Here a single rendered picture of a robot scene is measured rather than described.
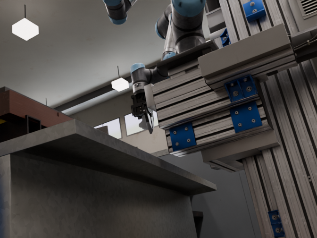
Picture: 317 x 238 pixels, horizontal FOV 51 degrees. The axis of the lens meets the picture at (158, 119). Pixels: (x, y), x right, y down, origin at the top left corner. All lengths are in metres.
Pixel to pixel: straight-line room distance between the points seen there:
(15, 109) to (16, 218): 0.27
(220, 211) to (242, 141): 1.07
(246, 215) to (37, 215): 1.60
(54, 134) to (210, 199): 1.66
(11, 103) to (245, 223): 1.67
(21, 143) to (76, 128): 0.13
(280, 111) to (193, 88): 0.32
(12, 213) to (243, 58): 0.71
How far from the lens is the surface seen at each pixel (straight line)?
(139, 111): 1.54
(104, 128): 7.06
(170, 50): 1.60
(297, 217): 1.20
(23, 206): 0.74
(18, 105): 0.87
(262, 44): 1.01
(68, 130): 0.66
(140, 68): 1.62
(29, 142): 0.71
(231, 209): 2.20
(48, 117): 0.94
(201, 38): 1.28
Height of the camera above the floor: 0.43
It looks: 21 degrees up
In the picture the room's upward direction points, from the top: 10 degrees counter-clockwise
